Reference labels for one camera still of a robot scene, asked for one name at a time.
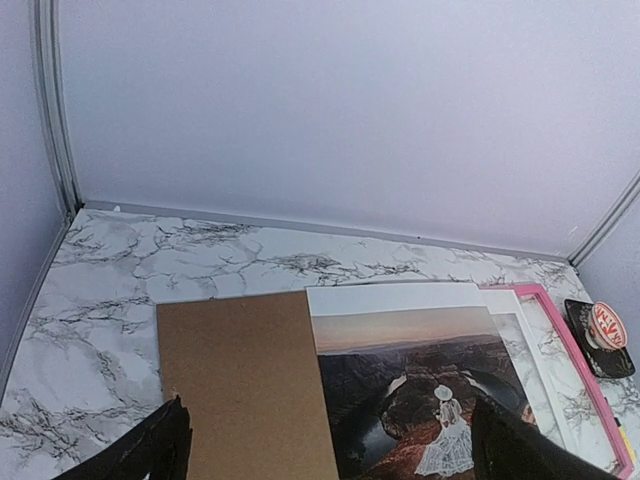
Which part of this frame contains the canyon landscape photo print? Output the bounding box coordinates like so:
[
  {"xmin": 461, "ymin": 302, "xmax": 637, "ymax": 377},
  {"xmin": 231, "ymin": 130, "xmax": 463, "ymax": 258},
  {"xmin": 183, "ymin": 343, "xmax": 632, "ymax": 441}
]
[{"xmin": 306, "ymin": 283, "xmax": 535, "ymax": 479}]

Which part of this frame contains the aluminium corner post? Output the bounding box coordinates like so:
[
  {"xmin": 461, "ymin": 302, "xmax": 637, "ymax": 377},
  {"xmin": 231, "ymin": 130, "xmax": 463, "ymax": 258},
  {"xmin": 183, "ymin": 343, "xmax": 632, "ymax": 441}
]
[
  {"xmin": 568, "ymin": 172, "xmax": 640, "ymax": 268},
  {"xmin": 29, "ymin": 0, "xmax": 84, "ymax": 221}
]

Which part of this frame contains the black patterned tray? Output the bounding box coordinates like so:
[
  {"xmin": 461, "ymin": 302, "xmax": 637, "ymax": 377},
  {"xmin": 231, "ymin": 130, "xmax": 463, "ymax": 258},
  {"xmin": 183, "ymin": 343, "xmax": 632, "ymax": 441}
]
[{"xmin": 564, "ymin": 299, "xmax": 636, "ymax": 379}]

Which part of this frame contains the red patterned object in tray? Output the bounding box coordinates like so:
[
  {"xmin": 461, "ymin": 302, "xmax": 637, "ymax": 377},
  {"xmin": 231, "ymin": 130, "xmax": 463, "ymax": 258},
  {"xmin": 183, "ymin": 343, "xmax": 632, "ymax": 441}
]
[{"xmin": 586, "ymin": 302, "xmax": 628, "ymax": 351}]

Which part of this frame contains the white passe-partout mat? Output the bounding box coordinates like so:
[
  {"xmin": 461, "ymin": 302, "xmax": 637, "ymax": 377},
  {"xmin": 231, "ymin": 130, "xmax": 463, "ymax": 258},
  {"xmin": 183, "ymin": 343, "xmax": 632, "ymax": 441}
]
[{"xmin": 480, "ymin": 289, "xmax": 577, "ymax": 453}]

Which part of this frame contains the brown fibreboard backing board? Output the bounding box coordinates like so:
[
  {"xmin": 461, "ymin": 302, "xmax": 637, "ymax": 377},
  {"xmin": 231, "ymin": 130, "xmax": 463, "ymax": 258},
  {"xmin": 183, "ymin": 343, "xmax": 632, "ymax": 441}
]
[{"xmin": 156, "ymin": 291, "xmax": 338, "ymax": 479}]

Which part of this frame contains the right aluminium corner post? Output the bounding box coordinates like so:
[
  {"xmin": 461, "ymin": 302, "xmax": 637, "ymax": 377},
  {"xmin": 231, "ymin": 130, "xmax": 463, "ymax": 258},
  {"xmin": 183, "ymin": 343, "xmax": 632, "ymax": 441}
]
[{"xmin": 568, "ymin": 172, "xmax": 640, "ymax": 268}]

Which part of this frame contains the pink wooden picture frame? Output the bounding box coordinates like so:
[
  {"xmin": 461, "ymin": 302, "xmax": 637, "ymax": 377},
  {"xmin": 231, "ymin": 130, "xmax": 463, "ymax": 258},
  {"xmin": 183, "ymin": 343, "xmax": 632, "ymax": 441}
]
[{"xmin": 482, "ymin": 284, "xmax": 637, "ymax": 479}]

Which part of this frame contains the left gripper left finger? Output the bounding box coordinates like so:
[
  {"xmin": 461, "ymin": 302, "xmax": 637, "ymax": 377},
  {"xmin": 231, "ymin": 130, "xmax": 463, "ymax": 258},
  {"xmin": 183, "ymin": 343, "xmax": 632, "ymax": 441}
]
[{"xmin": 56, "ymin": 396, "xmax": 193, "ymax": 480}]

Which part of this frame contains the yellow handled screwdriver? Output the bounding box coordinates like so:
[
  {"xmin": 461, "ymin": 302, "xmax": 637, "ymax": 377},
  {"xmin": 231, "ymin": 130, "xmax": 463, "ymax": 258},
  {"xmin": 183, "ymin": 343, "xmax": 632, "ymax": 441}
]
[{"xmin": 615, "ymin": 417, "xmax": 636, "ymax": 464}]

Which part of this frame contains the left aluminium corner post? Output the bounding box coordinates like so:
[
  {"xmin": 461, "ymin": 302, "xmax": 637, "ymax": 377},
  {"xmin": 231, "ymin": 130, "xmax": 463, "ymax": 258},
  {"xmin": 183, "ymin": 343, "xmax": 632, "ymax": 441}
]
[{"xmin": 29, "ymin": 0, "xmax": 84, "ymax": 221}]

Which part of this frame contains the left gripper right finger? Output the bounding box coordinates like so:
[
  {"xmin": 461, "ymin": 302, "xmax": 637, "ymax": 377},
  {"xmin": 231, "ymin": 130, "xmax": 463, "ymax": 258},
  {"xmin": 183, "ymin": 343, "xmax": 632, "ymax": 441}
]
[{"xmin": 471, "ymin": 397, "xmax": 616, "ymax": 480}]

